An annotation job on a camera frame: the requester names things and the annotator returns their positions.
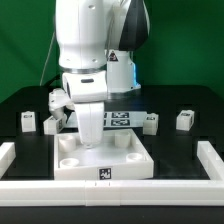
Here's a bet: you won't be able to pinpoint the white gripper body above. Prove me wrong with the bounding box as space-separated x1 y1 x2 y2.
48 88 106 150

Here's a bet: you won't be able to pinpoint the white square tabletop tray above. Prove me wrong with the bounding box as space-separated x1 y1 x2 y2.
54 129 154 180

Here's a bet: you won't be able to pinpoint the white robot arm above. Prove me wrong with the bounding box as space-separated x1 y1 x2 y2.
49 0 150 146

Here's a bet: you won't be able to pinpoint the white tag marker sheet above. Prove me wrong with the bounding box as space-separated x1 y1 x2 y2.
64 111 148 128

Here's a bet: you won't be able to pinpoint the black cables at base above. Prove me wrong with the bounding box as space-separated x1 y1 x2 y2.
44 73 62 88

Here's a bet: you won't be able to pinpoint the grey cable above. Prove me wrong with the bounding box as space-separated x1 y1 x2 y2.
39 31 57 87

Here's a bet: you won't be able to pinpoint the white left fence rail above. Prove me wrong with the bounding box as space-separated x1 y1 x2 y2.
0 142 16 179

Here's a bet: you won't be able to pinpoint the white front fence rail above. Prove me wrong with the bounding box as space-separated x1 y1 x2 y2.
0 180 224 206

